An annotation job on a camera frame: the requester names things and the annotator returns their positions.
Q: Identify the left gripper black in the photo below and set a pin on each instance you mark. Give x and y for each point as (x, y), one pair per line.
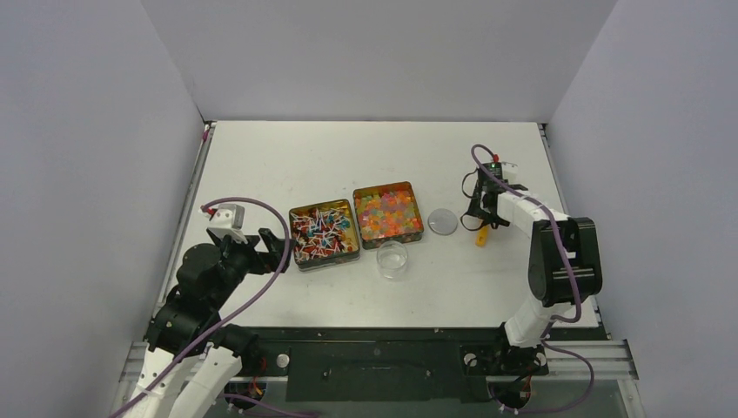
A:
(263, 261)

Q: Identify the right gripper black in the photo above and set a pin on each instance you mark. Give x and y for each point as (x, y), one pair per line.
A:
(484, 202)

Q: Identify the orange plastic scoop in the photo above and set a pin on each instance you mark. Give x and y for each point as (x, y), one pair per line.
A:
(482, 236)

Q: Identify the tin box of lollipops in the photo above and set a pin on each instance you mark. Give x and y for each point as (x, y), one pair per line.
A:
(325, 235)

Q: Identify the tin box of gummy candies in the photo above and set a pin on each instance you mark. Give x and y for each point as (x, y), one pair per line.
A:
(387, 212)

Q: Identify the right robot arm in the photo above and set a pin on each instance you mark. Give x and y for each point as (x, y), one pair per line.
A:
(563, 267)

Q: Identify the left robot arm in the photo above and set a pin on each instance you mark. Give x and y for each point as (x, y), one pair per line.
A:
(192, 350)

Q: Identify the clear round lid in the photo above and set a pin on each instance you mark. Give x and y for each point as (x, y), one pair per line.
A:
(442, 221)

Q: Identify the clear plastic round container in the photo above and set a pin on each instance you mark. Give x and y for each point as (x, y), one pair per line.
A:
(392, 258)

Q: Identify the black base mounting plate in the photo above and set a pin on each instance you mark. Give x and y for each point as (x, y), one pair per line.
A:
(381, 364)

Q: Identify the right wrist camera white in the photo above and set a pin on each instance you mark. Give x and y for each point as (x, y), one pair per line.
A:
(504, 170)

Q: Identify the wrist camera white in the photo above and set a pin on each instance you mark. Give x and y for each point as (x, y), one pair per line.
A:
(225, 220)
(504, 170)

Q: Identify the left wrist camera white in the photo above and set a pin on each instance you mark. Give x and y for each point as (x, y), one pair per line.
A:
(225, 220)

